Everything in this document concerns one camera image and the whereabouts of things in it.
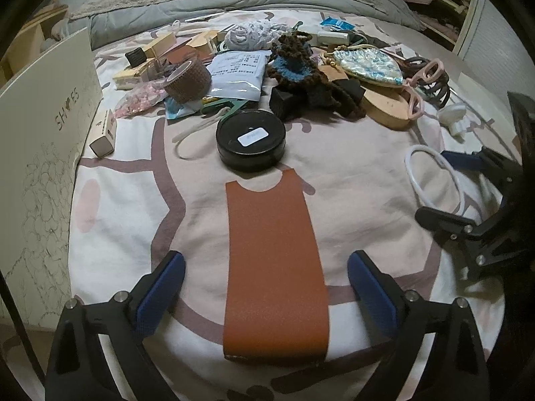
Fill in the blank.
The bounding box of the white shoe box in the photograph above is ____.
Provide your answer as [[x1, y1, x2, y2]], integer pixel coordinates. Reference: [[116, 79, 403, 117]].
[[0, 26, 104, 335]]

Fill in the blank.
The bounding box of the bag of pink beads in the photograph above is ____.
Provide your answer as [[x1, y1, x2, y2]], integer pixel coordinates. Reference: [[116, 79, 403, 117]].
[[114, 83, 170, 118]]

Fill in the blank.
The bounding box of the blue knit scrunchie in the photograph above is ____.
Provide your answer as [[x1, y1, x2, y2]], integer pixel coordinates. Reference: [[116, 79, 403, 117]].
[[272, 60, 318, 86]]

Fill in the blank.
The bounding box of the yellow soap box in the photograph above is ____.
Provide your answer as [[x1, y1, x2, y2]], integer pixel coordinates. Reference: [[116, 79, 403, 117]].
[[113, 60, 164, 90]]

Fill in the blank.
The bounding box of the white printed packet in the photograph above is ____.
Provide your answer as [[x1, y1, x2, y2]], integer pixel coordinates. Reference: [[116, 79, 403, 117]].
[[208, 51, 268, 102]]

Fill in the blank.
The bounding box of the brown braided scrunchie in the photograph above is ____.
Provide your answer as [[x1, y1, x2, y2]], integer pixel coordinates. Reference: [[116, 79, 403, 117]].
[[267, 31, 366, 120]]

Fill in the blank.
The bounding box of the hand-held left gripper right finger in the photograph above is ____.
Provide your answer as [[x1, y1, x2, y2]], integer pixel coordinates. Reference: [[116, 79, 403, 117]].
[[347, 250, 496, 401]]

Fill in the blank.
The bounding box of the light blue packet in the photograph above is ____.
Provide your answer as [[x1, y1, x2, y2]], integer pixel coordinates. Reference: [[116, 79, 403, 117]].
[[165, 98, 201, 121]]

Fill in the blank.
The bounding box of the white cabinet door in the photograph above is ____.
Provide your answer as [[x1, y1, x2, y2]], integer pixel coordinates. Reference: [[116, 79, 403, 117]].
[[455, 0, 488, 57]]

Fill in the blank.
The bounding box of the small beige carton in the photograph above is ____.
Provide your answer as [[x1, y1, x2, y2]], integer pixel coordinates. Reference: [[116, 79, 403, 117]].
[[89, 109, 117, 159]]

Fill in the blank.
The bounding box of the grey comforter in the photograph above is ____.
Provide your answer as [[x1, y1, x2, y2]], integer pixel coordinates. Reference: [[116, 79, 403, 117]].
[[50, 0, 423, 48]]

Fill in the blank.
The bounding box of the black round tin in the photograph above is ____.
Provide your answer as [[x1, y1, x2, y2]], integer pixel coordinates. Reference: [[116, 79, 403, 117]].
[[215, 109, 288, 173]]

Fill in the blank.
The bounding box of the green clip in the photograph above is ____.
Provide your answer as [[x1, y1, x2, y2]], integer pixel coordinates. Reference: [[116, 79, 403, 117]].
[[201, 97, 248, 120]]

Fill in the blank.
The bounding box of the white cord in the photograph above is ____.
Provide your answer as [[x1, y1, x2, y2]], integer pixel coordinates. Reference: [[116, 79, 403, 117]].
[[171, 106, 235, 160]]

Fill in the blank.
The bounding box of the white lace scrunchie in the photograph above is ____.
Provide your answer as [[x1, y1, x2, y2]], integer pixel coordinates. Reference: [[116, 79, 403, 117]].
[[223, 20, 293, 53]]

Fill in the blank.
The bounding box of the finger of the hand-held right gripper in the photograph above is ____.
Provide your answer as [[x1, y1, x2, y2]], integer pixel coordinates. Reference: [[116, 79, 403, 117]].
[[415, 204, 527, 281], [441, 146, 523, 185]]

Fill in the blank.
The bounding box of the printed blanket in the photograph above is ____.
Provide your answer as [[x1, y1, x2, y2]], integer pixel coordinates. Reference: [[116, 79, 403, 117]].
[[67, 6, 515, 401]]

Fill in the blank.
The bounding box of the wooden shelf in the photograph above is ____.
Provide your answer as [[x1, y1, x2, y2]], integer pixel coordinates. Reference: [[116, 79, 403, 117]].
[[0, 12, 55, 88]]

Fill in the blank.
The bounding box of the brown hair claw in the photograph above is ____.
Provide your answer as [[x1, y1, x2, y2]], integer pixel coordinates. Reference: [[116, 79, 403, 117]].
[[403, 56, 451, 105]]

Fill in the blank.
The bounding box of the brown leather case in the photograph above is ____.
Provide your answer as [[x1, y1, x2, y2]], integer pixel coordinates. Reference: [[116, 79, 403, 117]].
[[223, 168, 331, 362]]

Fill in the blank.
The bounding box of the white silicone ring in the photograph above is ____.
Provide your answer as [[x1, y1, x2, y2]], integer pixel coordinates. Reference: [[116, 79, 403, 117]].
[[403, 144, 469, 220]]

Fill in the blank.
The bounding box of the iridescent coin pouch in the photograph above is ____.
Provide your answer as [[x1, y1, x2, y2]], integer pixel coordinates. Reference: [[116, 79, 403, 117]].
[[332, 48, 405, 88]]

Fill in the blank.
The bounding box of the brown lace tape roll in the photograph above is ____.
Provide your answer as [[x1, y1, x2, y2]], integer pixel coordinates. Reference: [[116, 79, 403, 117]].
[[162, 60, 212, 104]]

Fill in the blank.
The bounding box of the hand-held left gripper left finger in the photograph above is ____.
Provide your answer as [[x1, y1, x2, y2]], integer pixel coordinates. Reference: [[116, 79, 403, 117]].
[[45, 251, 187, 401]]

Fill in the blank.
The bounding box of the white plug adapter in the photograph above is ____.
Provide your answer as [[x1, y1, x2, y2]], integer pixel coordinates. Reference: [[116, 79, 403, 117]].
[[318, 29, 349, 44]]

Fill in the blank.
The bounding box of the black cube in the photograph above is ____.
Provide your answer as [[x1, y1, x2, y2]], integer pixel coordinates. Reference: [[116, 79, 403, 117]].
[[270, 88, 308, 121]]

